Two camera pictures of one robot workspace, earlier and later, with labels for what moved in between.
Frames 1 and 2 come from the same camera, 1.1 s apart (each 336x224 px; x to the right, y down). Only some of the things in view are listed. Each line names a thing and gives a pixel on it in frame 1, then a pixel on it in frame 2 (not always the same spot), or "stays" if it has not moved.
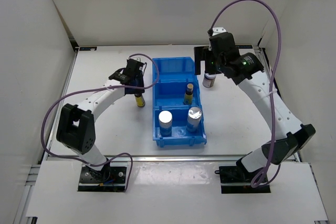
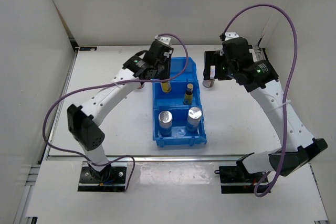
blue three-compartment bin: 178,113 stays
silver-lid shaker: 194,117 stays
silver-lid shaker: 165,123 stays
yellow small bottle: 188,97 stays
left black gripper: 136,91 → 165,74
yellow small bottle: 140,100 → 166,86
